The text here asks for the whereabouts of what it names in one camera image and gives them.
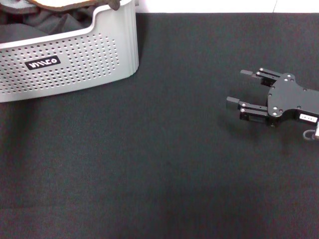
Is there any black cloth in box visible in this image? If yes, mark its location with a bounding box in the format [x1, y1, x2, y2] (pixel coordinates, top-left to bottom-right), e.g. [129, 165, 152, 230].
[0, 4, 95, 44]

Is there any grey right gripper cable connector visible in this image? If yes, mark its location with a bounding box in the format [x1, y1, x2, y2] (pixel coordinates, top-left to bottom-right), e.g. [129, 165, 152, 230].
[302, 121, 319, 141]

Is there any grey perforated storage box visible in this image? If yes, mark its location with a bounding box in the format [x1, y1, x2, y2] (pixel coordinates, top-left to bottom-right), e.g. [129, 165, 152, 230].
[0, 0, 140, 103]

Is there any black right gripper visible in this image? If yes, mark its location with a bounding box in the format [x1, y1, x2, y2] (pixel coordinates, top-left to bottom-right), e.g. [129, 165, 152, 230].
[226, 67, 319, 128]

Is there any yellow towel with black trim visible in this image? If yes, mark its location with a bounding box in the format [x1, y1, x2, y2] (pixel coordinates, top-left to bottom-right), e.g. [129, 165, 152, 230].
[26, 0, 123, 11]

